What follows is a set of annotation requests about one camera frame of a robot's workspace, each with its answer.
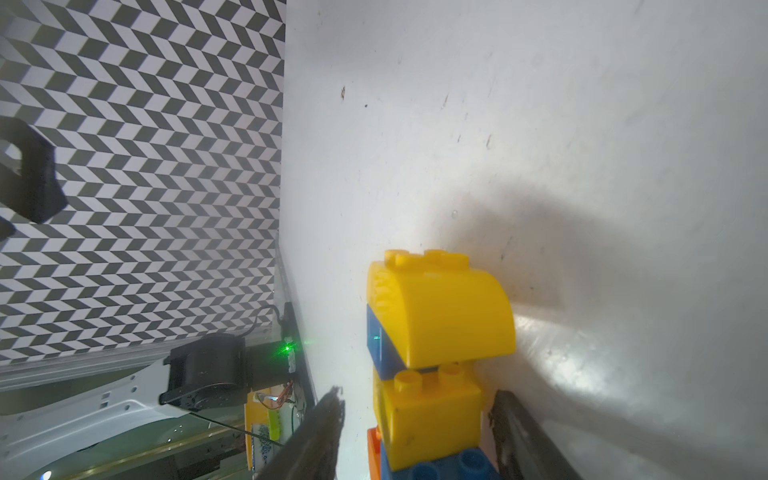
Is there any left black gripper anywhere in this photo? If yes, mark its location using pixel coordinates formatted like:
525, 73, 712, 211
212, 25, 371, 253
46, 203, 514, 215
1, 116, 68, 224

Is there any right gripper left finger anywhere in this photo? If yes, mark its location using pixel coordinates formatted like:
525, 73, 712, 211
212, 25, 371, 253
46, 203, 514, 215
255, 386, 345, 480

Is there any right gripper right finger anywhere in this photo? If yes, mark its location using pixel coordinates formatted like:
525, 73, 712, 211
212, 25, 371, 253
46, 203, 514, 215
489, 390, 582, 480

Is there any blue lego brick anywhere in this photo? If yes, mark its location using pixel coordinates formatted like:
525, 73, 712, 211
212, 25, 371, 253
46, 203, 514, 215
380, 448, 502, 480
366, 305, 415, 381

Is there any orange lego brick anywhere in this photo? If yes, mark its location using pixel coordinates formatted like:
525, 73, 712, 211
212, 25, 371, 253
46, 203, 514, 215
366, 427, 381, 480

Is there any small yellow lego brick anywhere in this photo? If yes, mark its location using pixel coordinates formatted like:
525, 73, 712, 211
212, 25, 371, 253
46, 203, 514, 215
373, 362, 483, 471

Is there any yellow curved lego brick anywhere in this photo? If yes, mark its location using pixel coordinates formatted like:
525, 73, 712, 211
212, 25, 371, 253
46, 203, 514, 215
366, 250, 516, 369

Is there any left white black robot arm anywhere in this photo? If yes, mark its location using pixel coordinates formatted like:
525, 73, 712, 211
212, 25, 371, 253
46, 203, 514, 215
1, 117, 289, 479

